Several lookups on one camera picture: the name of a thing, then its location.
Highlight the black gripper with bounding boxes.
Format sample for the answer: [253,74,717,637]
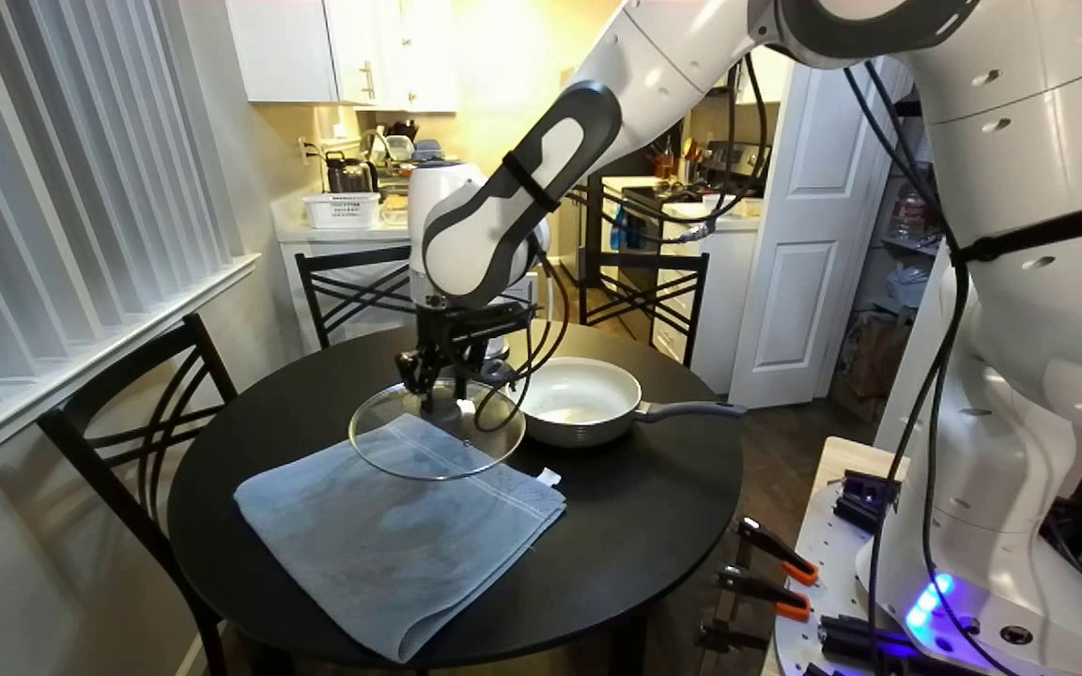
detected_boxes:
[392,294,541,417]

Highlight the glass lid with black knob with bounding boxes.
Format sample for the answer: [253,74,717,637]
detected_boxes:
[346,380,531,490]

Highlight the black metal chair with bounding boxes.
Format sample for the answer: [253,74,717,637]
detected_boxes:
[562,174,712,371]
[294,243,427,356]
[32,312,242,676]

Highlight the light blue folded cloth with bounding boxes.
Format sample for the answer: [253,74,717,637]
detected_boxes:
[232,411,571,669]

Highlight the white kitchen counter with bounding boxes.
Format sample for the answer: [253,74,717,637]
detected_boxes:
[265,183,427,356]

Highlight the white plastic container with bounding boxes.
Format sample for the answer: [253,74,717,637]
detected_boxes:
[301,187,387,233]

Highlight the dark coffee maker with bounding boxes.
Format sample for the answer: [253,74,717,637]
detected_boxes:
[324,117,427,199]

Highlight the white upper kitchen cabinets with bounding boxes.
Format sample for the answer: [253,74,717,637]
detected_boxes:
[222,0,467,117]

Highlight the white window sill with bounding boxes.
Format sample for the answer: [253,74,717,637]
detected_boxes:
[0,248,263,490]

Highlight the black clamp with orange tips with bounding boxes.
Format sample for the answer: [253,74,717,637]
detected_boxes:
[712,564,820,629]
[735,510,821,591]

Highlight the white panel door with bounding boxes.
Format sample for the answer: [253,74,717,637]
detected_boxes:
[725,57,935,417]

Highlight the robot mounting cart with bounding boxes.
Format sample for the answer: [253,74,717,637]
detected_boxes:
[768,431,1082,676]

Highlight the black block on cart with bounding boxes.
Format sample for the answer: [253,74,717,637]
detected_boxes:
[830,467,901,539]

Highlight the white vertical window blinds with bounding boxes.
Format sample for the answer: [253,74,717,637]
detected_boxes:
[0,0,253,431]

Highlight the black and blue bar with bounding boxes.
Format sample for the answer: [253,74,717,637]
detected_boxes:
[810,610,923,669]

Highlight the white pan with grey handle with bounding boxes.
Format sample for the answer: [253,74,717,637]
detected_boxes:
[513,353,747,450]

